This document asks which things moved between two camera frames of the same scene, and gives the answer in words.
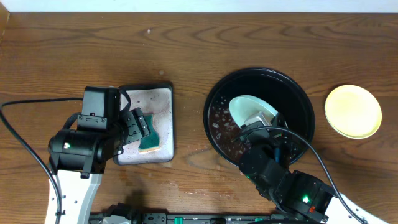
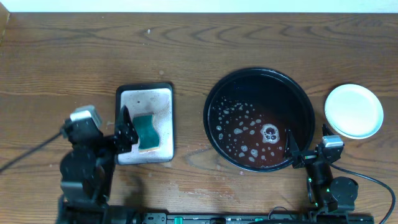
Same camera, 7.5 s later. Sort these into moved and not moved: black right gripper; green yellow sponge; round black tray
Moved: black right gripper
Not moved: green yellow sponge; round black tray
